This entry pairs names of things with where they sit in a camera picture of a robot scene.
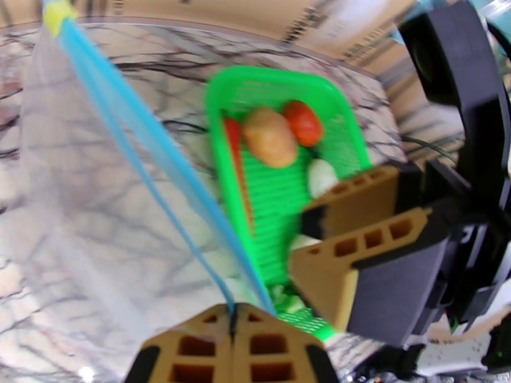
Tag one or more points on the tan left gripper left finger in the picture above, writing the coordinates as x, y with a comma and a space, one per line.
191, 354

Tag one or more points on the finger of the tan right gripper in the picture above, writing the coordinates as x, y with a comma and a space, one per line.
331, 282
359, 202

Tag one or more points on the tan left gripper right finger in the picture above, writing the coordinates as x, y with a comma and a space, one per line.
271, 354

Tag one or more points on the bok choy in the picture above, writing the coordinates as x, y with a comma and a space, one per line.
321, 178

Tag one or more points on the red tomato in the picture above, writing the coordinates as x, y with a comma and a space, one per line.
305, 122

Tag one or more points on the tan potato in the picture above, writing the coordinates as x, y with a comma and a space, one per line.
269, 138

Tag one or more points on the red chili pepper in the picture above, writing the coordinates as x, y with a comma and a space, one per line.
233, 134

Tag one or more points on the clear zip-top bag blue zipper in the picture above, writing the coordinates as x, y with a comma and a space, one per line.
100, 194

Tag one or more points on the green plastic basket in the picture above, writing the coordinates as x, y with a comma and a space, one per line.
271, 202

